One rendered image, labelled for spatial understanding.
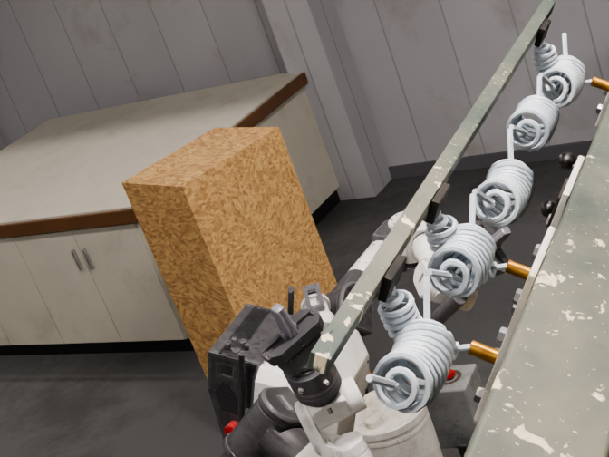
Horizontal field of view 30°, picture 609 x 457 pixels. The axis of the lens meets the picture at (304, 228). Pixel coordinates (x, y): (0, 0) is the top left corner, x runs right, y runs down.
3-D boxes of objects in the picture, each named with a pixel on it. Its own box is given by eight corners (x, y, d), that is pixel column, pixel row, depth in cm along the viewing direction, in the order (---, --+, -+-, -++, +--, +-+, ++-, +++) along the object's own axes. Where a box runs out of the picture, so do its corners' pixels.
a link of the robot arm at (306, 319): (247, 345, 195) (273, 390, 202) (280, 368, 188) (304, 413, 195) (300, 299, 199) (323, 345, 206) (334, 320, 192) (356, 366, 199)
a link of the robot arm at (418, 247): (456, 281, 264) (438, 242, 281) (445, 246, 259) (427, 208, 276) (413, 296, 264) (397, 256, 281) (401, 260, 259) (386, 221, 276)
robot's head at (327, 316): (305, 357, 232) (307, 322, 228) (299, 328, 241) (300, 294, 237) (337, 355, 233) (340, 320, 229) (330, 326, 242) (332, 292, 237)
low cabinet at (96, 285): (96, 225, 835) (49, 119, 805) (354, 195, 707) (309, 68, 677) (-83, 364, 699) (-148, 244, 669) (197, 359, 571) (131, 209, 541)
